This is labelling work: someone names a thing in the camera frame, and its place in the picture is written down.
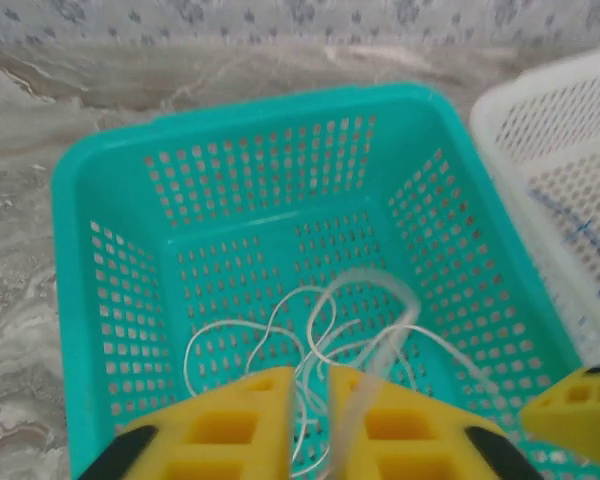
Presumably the white plastic basket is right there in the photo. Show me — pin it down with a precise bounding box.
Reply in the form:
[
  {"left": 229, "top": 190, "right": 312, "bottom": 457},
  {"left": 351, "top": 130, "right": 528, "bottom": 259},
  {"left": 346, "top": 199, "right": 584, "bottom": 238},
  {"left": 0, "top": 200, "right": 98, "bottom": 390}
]
[{"left": 468, "top": 47, "right": 600, "bottom": 366}]

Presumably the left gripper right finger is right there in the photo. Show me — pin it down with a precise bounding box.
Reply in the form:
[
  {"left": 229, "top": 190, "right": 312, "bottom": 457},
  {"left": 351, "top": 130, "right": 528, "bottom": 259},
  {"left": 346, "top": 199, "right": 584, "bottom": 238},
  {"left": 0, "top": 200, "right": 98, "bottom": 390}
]
[{"left": 329, "top": 368, "right": 547, "bottom": 480}]

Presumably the thin white cable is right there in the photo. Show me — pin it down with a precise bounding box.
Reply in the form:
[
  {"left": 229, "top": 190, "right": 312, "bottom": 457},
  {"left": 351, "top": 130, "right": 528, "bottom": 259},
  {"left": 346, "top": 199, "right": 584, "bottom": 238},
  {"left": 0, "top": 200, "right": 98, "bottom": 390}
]
[
  {"left": 182, "top": 287, "right": 311, "bottom": 401},
  {"left": 307, "top": 267, "right": 421, "bottom": 480},
  {"left": 304, "top": 319, "right": 504, "bottom": 476}
]

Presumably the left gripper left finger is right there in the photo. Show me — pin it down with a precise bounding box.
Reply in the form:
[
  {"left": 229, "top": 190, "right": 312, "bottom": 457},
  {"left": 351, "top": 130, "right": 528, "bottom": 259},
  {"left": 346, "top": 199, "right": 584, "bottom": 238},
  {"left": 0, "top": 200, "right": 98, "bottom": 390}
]
[{"left": 76, "top": 366, "right": 295, "bottom": 480}]

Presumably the teal plastic basket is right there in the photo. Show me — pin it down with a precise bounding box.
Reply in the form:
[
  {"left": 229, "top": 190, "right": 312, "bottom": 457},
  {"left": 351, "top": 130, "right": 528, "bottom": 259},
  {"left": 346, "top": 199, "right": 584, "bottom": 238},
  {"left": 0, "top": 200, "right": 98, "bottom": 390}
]
[{"left": 51, "top": 82, "right": 586, "bottom": 480}]

